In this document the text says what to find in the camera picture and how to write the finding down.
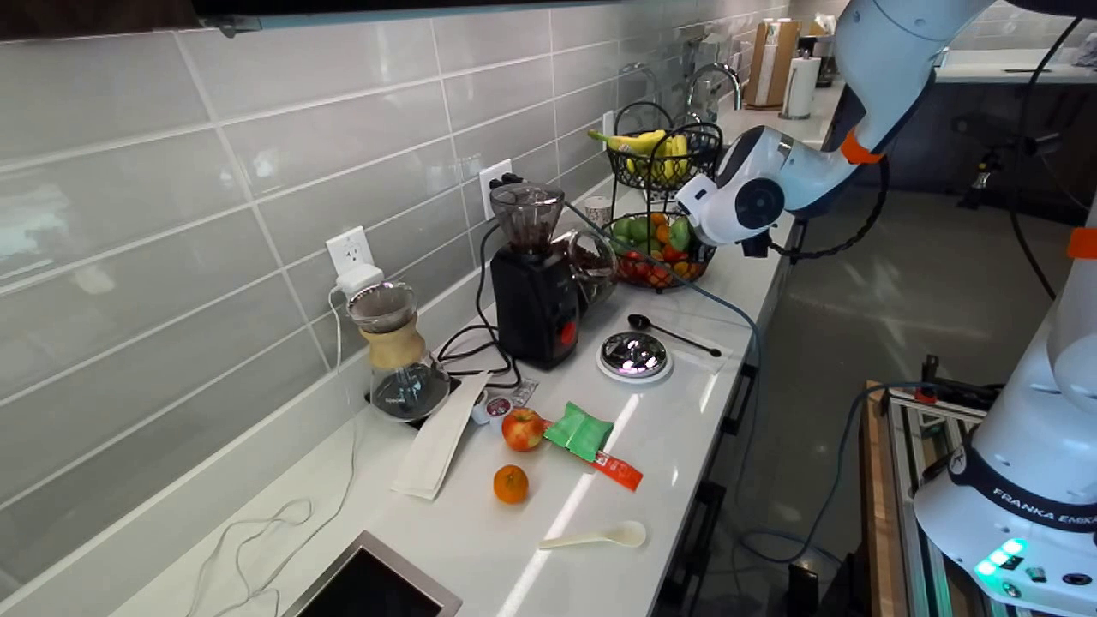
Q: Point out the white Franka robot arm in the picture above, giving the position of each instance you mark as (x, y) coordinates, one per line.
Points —
(904, 56)

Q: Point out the red apple in rack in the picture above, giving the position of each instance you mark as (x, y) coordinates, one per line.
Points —
(639, 273)

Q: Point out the small green apple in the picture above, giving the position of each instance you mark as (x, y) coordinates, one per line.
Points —
(631, 234)

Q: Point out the red yellow apple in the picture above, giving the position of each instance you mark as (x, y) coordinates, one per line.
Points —
(524, 429)

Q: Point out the glass jar with coffee beans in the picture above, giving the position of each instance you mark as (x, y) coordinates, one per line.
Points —
(595, 269)

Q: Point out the black measuring spoon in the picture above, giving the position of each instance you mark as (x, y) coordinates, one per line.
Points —
(639, 321)

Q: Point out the round silver white scale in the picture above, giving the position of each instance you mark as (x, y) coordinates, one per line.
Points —
(635, 358)

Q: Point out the black round lid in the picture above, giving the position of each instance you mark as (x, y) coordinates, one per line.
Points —
(411, 390)

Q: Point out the glass jar with tan contents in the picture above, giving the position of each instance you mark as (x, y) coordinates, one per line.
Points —
(388, 330)

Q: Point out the white folded paper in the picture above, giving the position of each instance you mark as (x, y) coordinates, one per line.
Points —
(441, 438)

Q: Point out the orange packet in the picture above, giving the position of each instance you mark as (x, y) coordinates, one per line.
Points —
(620, 469)

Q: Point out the orange fruit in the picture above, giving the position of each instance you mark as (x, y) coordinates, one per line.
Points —
(511, 485)

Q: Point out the yellow banana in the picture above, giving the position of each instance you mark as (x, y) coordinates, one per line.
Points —
(620, 143)
(672, 156)

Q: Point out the white plug adapter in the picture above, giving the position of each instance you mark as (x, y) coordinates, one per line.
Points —
(359, 278)

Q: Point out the white plastic spoon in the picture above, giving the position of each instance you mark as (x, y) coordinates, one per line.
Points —
(625, 532)

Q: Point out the dark base cabinet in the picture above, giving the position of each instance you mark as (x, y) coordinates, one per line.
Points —
(733, 491)

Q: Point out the white framed black panel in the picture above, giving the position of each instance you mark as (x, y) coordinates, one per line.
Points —
(371, 584)

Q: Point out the brown cardboard box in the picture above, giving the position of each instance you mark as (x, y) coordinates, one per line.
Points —
(769, 56)

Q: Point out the white wall outlet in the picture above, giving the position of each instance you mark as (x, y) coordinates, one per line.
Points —
(347, 243)
(494, 171)

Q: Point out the dark wall cabinet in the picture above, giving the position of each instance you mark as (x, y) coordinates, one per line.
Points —
(116, 16)

